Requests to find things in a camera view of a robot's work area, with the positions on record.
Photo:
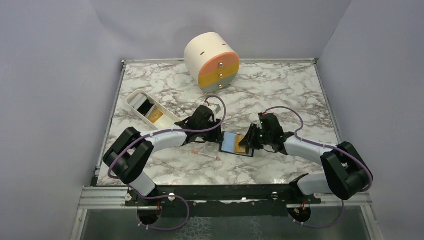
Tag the orange capped syringe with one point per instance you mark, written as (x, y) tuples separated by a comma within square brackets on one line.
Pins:
[(205, 155)]

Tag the black card holder wallet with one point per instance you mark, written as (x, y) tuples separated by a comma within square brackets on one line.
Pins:
[(230, 145)]

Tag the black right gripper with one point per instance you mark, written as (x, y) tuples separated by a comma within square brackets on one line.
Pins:
[(249, 140)]

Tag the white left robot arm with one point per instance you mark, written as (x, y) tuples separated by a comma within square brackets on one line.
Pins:
[(129, 154)]

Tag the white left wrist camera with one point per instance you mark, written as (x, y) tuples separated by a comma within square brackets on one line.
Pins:
[(216, 108)]

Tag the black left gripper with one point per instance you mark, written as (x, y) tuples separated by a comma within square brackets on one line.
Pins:
[(216, 136)]

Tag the stack of cards in tray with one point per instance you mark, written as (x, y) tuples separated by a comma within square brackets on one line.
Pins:
[(144, 106)]

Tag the white oblong tray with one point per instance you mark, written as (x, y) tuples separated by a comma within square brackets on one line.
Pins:
[(166, 121)]

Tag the cream round drawer cabinet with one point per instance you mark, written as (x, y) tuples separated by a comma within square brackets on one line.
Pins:
[(211, 62)]

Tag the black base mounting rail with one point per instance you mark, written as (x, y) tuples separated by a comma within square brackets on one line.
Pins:
[(175, 201)]

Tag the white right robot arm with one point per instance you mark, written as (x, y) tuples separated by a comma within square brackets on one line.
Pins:
[(344, 172)]

